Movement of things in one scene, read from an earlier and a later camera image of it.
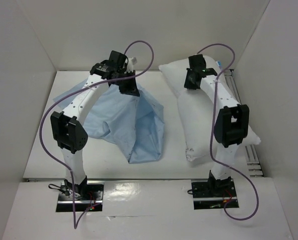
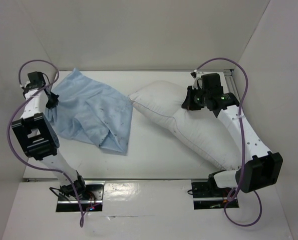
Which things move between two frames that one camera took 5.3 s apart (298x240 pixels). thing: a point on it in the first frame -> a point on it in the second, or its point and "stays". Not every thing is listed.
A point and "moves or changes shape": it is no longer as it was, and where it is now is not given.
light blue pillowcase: [135, 123] moves or changes shape
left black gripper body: [125, 86] -> [53, 100]
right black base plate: [204, 199] stays
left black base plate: [91, 195] stays
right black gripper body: [189, 81] -> [189, 99]
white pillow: [197, 108] moves or changes shape
